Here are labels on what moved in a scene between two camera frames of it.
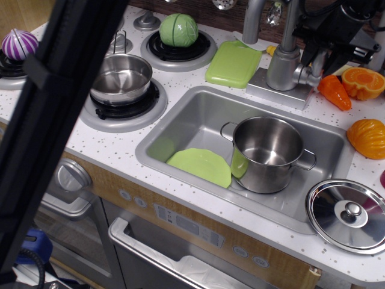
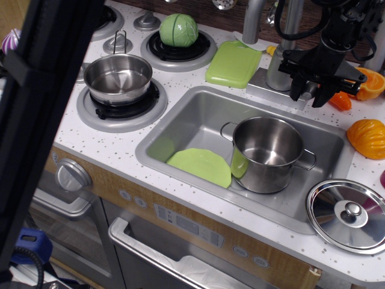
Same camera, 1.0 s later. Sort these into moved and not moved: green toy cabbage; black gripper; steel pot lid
Moved: black gripper
Not moved: steel pot lid; green toy cabbage
